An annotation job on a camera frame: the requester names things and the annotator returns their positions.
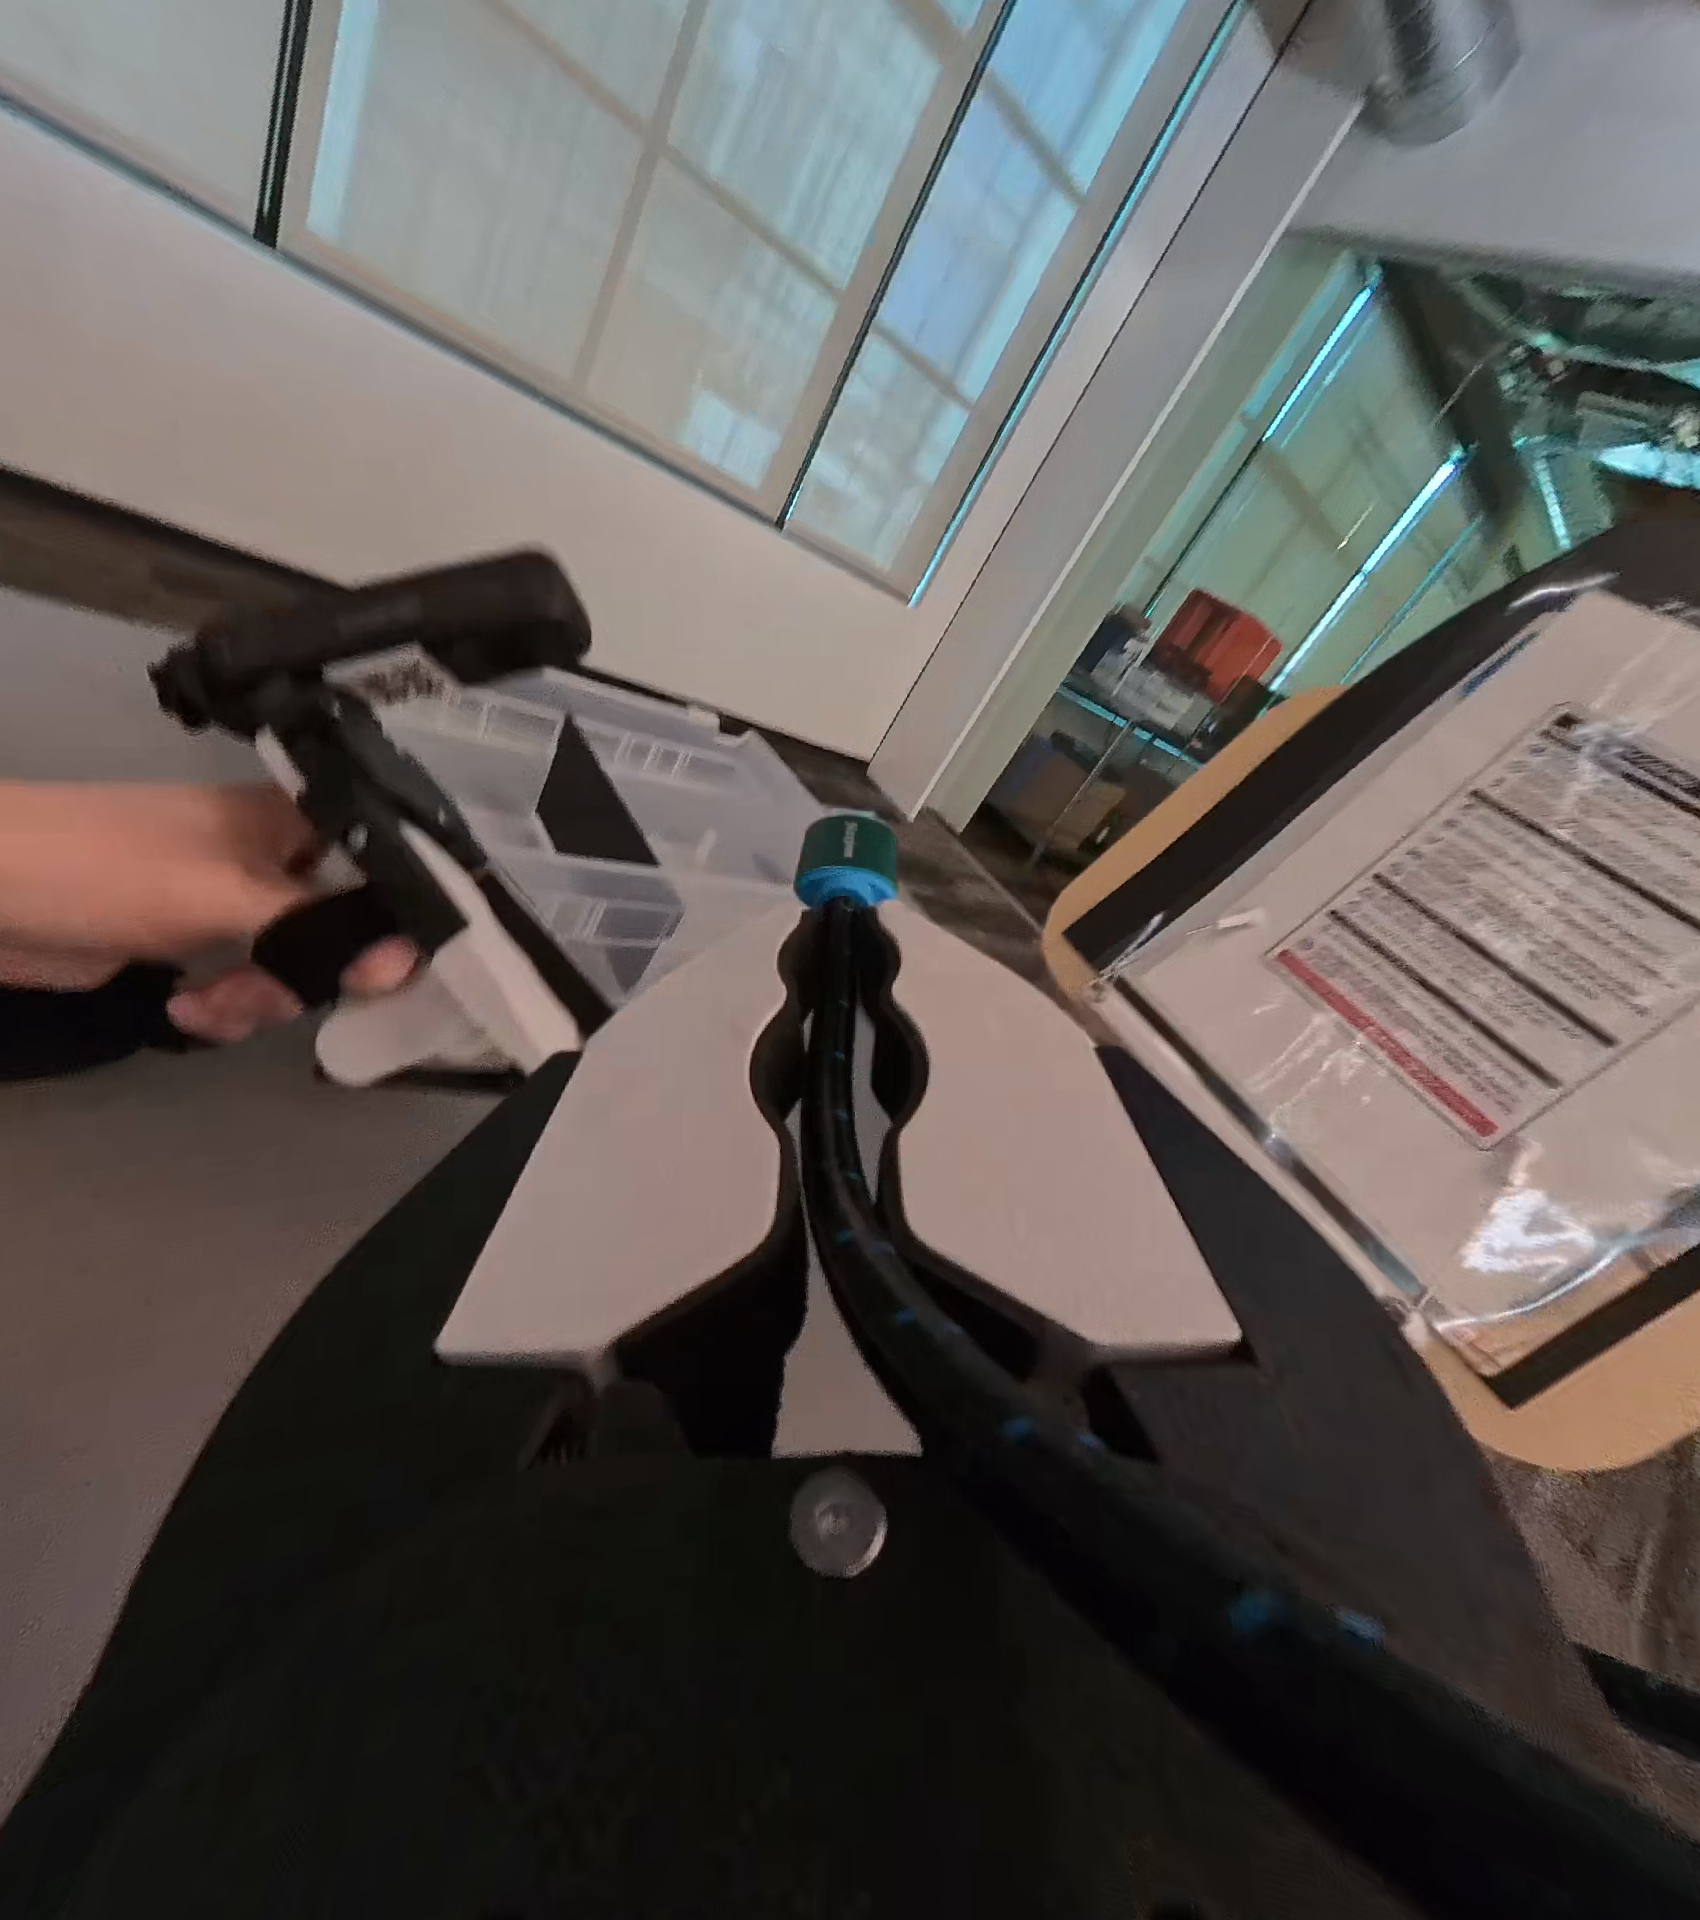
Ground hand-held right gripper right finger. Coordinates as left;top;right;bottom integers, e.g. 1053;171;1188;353
872;896;1252;1364

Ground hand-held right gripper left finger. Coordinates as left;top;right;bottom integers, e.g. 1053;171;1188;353
430;906;813;1373

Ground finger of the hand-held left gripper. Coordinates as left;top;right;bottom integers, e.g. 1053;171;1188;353
314;989;522;1091
400;840;586;1063

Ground clear plastic bin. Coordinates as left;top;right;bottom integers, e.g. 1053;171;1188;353
370;665;833;1009

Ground black hdmi cable green plugs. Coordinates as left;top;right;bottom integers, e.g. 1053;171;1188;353
793;810;1700;1920

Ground person's left hand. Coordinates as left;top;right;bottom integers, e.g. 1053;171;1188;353
32;779;427;1048

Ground large paned window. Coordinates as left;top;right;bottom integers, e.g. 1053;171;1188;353
0;0;1249;606

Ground instruction sign on wooden board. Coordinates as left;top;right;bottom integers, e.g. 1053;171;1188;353
1041;486;1700;1476

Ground red storage crate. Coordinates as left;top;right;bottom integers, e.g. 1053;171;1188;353
1146;587;1287;695

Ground wire storage shelf rack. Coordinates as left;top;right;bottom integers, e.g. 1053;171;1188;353
987;581;1335;868

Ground silver ventilation duct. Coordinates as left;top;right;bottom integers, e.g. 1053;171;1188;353
1364;0;1527;149

